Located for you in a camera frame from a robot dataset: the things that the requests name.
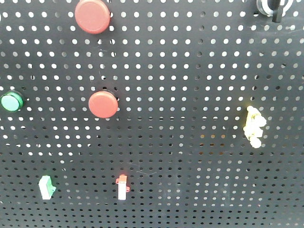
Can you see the lower red push button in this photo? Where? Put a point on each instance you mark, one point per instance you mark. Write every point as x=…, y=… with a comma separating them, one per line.
x=103, y=104

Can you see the red push button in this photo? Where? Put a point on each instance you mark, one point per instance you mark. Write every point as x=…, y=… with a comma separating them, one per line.
x=92, y=16
x=103, y=104

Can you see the upper red push button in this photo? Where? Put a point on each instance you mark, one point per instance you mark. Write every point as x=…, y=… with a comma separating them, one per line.
x=92, y=16

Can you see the green push button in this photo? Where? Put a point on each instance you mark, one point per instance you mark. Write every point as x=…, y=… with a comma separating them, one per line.
x=12, y=101

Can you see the black perforated pegboard panel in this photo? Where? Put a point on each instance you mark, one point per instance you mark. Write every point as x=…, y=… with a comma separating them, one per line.
x=183, y=73

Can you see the black rotary selector knob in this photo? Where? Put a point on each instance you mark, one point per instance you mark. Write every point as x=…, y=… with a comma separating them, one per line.
x=275, y=9

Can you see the red white toggle switch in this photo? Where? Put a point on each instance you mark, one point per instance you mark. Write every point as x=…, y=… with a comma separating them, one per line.
x=123, y=189

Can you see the yellow white toggle switch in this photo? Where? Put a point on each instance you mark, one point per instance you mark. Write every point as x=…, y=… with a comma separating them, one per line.
x=252, y=128

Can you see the green white toggle switch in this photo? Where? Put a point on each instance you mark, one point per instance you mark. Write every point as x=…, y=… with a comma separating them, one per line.
x=46, y=187

